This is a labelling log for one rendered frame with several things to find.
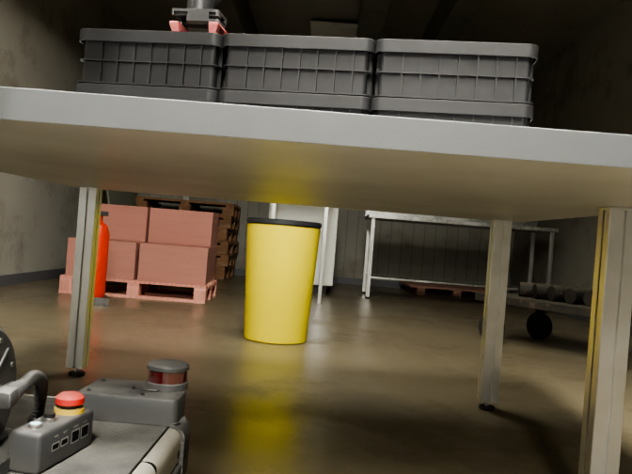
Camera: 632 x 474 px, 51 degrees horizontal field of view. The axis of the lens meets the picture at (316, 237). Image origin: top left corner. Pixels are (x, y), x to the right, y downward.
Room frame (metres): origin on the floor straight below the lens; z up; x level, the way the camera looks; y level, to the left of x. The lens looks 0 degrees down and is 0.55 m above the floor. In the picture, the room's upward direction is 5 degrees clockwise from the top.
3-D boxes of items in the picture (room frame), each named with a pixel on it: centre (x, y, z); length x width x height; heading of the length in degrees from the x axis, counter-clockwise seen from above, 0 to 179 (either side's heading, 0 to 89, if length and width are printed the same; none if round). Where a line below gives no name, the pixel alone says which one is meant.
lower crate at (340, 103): (1.46, 0.04, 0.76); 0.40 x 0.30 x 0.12; 172
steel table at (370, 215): (6.71, -1.41, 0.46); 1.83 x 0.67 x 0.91; 89
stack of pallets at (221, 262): (7.82, 1.52, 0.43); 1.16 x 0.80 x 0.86; 89
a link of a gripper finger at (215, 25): (1.39, 0.26, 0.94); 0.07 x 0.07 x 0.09; 80
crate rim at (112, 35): (1.51, 0.34, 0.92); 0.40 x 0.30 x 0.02; 172
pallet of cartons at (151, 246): (5.19, 1.32, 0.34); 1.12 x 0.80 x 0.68; 87
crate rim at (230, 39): (1.46, 0.04, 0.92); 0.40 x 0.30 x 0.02; 172
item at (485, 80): (1.42, -0.26, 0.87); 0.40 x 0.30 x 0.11; 172
